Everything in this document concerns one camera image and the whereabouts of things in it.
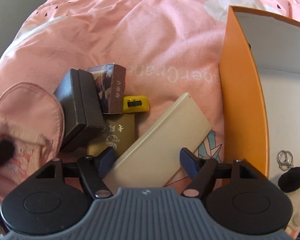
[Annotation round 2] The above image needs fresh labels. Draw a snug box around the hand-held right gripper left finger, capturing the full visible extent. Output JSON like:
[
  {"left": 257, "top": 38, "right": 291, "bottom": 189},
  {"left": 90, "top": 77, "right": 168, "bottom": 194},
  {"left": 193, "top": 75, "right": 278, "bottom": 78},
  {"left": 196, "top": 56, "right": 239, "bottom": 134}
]
[{"left": 36, "top": 147, "right": 115, "bottom": 200}]

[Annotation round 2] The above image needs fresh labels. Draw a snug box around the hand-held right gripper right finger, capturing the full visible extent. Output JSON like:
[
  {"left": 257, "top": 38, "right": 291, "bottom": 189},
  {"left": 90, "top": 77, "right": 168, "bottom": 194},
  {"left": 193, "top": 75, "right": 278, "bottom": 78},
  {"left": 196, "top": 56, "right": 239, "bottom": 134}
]
[{"left": 179, "top": 148, "right": 268, "bottom": 197}]

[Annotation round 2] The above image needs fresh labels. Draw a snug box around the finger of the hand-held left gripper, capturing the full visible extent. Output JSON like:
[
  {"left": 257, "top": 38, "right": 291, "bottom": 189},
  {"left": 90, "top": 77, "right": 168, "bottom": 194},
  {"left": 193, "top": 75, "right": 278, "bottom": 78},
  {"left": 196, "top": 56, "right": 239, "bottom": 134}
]
[{"left": 0, "top": 140, "right": 14, "bottom": 174}]

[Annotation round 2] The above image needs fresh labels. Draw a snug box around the long cream case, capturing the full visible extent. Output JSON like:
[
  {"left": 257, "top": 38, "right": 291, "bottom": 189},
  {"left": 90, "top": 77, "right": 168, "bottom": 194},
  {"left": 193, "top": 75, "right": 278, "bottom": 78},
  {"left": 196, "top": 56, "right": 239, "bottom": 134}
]
[{"left": 102, "top": 92, "right": 212, "bottom": 188}]

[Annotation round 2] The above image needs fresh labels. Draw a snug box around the pink fabric pouch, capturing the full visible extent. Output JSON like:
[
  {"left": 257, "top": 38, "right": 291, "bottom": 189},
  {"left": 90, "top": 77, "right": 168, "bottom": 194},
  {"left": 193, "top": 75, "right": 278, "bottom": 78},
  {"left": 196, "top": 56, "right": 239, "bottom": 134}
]
[{"left": 0, "top": 81, "right": 65, "bottom": 200}]

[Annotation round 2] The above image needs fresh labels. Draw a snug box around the dark grey box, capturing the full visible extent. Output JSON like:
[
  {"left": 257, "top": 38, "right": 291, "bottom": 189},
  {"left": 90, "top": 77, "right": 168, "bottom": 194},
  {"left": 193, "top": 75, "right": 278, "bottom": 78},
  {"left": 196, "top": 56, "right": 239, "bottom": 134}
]
[{"left": 53, "top": 68, "right": 105, "bottom": 152}]

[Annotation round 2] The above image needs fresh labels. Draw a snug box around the orange box white inside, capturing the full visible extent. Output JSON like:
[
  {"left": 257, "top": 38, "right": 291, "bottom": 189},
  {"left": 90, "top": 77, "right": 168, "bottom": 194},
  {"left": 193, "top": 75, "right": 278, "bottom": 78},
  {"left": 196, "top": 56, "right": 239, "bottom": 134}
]
[{"left": 219, "top": 5, "right": 300, "bottom": 188}]

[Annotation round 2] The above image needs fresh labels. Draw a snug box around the gold-brown booklet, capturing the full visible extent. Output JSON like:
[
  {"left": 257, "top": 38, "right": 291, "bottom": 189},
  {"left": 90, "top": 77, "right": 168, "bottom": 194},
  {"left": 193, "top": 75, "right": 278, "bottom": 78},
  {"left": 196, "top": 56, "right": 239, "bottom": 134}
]
[{"left": 87, "top": 114, "right": 137, "bottom": 159}]

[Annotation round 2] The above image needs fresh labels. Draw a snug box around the small yellow device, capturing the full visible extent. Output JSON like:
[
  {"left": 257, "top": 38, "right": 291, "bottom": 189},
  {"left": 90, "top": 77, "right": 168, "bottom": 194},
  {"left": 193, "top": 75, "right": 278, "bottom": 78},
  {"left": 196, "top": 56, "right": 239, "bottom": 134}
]
[{"left": 122, "top": 95, "right": 150, "bottom": 113}]

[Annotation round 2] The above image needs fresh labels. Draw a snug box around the maroon printed box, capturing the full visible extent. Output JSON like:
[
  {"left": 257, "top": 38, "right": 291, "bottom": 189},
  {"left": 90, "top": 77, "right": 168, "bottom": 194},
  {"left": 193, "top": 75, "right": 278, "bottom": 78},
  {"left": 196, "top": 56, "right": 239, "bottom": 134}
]
[{"left": 87, "top": 63, "right": 127, "bottom": 115}]

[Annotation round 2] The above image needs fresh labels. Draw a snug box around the metal keyring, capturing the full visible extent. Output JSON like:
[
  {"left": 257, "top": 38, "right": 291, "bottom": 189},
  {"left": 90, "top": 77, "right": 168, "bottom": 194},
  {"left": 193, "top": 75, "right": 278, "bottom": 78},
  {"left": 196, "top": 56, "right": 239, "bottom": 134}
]
[{"left": 276, "top": 150, "right": 294, "bottom": 172}]

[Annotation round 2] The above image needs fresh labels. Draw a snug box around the white plush toy black ear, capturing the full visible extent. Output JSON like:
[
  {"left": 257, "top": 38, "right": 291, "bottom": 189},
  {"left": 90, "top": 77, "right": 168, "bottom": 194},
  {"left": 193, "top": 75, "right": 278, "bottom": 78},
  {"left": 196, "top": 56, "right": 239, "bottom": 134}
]
[{"left": 277, "top": 167, "right": 300, "bottom": 238}]

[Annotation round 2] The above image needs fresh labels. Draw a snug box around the pink printed blanket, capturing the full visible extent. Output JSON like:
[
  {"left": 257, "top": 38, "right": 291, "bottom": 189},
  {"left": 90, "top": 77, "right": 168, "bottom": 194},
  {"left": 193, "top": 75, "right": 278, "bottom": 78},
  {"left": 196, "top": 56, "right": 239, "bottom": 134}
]
[{"left": 0, "top": 0, "right": 300, "bottom": 205}]

